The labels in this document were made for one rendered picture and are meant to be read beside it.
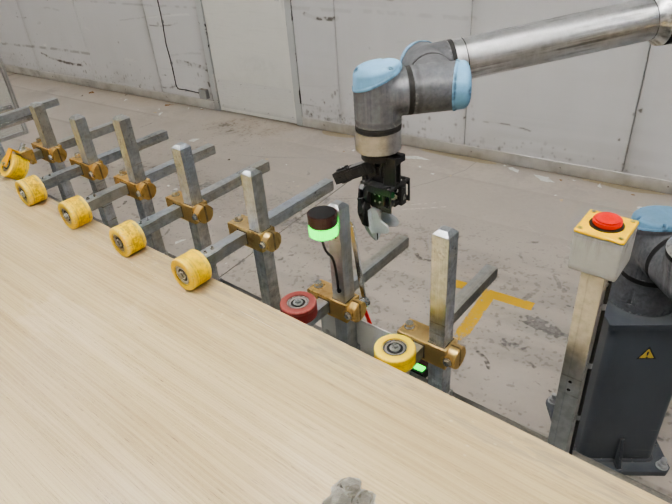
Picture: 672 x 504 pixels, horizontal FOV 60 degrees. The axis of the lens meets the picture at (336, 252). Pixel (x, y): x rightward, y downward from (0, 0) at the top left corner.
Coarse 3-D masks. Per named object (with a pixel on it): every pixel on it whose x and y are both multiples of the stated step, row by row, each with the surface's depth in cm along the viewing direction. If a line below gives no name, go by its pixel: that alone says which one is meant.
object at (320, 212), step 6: (312, 210) 116; (318, 210) 115; (324, 210) 115; (330, 210) 115; (312, 216) 114; (318, 216) 113; (324, 216) 113; (330, 216) 113; (330, 228) 114; (336, 240) 120; (324, 246) 119; (336, 270) 124; (336, 276) 125; (336, 282) 126
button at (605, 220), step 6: (594, 216) 84; (600, 216) 83; (606, 216) 83; (612, 216) 83; (618, 216) 83; (594, 222) 83; (600, 222) 82; (606, 222) 82; (612, 222) 82; (618, 222) 82; (606, 228) 82; (612, 228) 82; (618, 228) 82
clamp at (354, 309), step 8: (312, 288) 134; (320, 288) 134; (328, 288) 134; (320, 296) 132; (328, 296) 131; (336, 304) 130; (344, 304) 129; (352, 304) 129; (360, 304) 129; (336, 312) 131; (344, 312) 129; (352, 312) 128; (360, 312) 130; (344, 320) 131; (352, 320) 129
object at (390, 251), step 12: (396, 240) 151; (408, 240) 153; (384, 252) 147; (396, 252) 149; (372, 264) 143; (384, 264) 146; (372, 276) 143; (324, 300) 132; (324, 312) 131; (312, 324) 129
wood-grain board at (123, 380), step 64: (0, 192) 183; (0, 256) 150; (64, 256) 148; (128, 256) 146; (0, 320) 127; (64, 320) 125; (128, 320) 124; (192, 320) 123; (256, 320) 121; (0, 384) 110; (64, 384) 109; (128, 384) 108; (192, 384) 107; (256, 384) 106; (320, 384) 105; (384, 384) 104; (0, 448) 97; (64, 448) 96; (128, 448) 95; (192, 448) 95; (256, 448) 94; (320, 448) 93; (384, 448) 92; (448, 448) 91; (512, 448) 91
